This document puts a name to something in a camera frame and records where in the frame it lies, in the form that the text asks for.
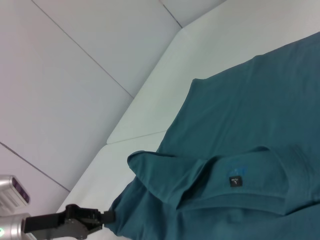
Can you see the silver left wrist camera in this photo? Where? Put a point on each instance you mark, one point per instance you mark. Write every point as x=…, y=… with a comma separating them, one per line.
x=15, y=190

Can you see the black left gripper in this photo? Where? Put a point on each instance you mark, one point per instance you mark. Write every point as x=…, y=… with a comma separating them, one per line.
x=62, y=222

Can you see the teal blue FREE t-shirt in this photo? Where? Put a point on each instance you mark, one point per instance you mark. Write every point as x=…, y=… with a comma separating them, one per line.
x=237, y=125

